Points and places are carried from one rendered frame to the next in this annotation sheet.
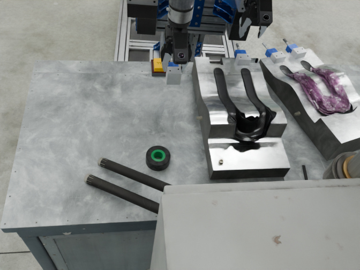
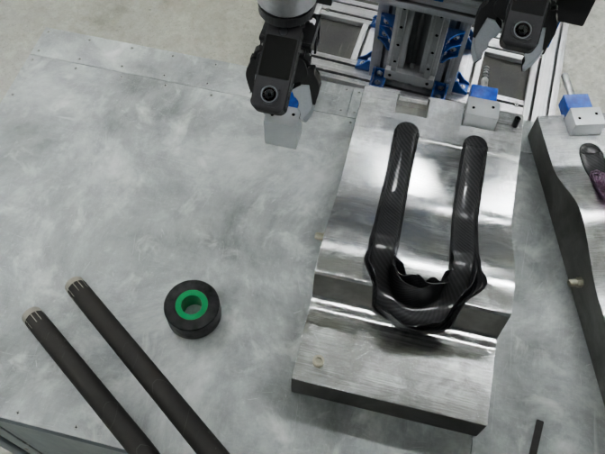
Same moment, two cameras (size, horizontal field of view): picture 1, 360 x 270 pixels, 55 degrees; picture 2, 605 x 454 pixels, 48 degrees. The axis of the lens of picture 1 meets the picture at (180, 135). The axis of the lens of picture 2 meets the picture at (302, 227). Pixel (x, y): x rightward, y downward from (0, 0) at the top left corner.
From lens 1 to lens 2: 44 cm
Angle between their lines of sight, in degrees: 16
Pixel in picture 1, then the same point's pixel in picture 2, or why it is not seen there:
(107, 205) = (49, 388)
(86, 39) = not seen: outside the picture
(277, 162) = (457, 402)
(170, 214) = not seen: outside the picture
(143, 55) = (345, 35)
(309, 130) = (591, 333)
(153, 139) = (207, 258)
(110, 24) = not seen: outside the picture
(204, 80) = (363, 149)
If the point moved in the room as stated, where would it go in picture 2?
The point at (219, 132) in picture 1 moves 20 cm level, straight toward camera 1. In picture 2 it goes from (337, 289) to (241, 405)
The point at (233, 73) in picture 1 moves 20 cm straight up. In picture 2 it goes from (442, 144) to (472, 52)
